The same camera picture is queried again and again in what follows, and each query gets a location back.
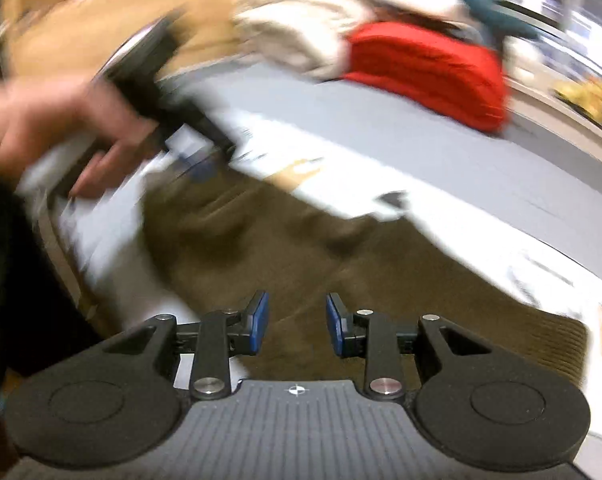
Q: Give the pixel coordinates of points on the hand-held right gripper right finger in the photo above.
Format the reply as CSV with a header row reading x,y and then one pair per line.
x,y
335,321

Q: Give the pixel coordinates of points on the olive brown pants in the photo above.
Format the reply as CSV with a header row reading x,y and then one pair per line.
x,y
301,250

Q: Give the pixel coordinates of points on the yellow clutter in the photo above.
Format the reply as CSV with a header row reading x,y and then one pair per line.
x,y
591,97

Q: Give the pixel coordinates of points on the beige cloth pile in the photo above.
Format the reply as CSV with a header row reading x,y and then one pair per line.
x,y
301,25

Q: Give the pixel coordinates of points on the brown cardboard box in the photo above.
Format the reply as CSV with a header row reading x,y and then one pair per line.
x,y
96,15

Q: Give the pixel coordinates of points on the person's left hand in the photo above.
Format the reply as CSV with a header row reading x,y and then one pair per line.
x,y
41,120

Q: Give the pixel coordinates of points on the white printed bed sheet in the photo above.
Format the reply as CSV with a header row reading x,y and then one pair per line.
x,y
381,155

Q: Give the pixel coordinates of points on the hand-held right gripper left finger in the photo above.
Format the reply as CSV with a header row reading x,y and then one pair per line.
x,y
261,315

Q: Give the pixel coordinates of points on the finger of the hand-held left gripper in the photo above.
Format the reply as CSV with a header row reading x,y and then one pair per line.
x,y
201,162

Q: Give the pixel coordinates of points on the red cloth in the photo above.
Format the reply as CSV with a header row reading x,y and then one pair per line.
x,y
426,72

